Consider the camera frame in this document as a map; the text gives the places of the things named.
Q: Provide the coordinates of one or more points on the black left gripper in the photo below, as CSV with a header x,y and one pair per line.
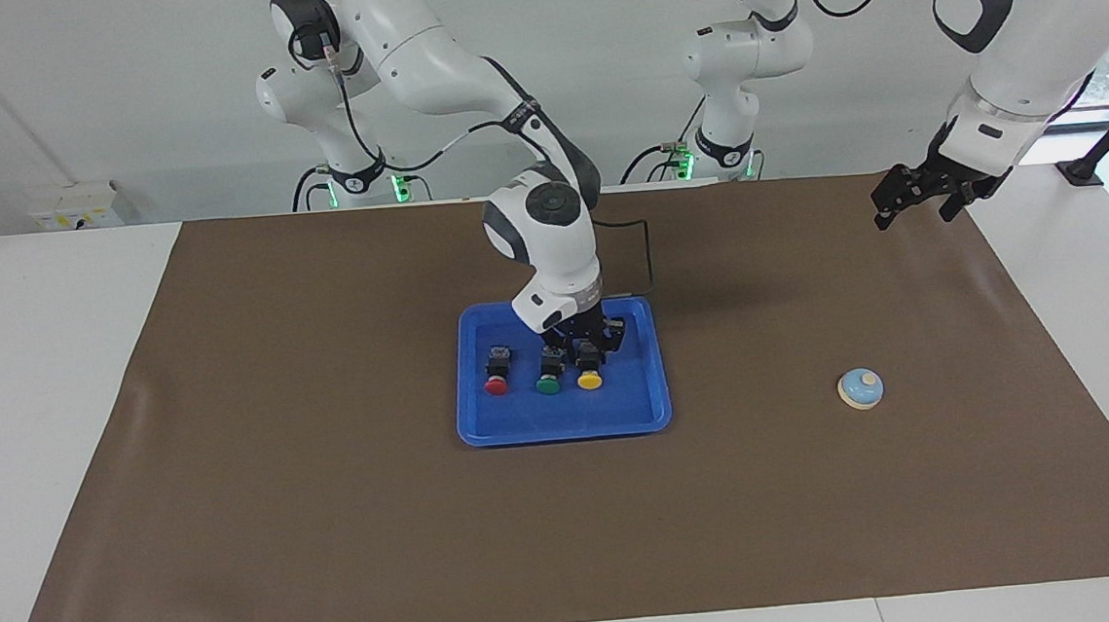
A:
x,y
936,177

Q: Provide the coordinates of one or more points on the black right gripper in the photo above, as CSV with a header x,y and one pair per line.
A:
x,y
583,327

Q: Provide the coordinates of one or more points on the yellow mushroom push button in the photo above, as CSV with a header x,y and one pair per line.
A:
x,y
590,381

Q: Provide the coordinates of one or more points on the green mushroom push button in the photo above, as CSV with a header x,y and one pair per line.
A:
x,y
548,386

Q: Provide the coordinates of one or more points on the red mushroom push button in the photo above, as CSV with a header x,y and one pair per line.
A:
x,y
496,386

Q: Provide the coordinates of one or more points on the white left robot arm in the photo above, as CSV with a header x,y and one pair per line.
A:
x,y
1034,43

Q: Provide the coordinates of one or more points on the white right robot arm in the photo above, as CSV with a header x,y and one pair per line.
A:
x,y
550,243

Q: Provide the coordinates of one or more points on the blue plastic tray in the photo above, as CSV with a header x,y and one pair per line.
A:
x,y
562,418

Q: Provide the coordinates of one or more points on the light blue service bell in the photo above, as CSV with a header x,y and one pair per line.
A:
x,y
858,391

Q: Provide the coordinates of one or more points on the brown table mat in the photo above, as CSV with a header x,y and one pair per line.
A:
x,y
569,525

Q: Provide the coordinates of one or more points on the green lit base connector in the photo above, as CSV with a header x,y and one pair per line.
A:
x,y
687,165
399,187

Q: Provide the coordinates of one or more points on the white wall socket box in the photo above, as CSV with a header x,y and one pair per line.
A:
x,y
74,208

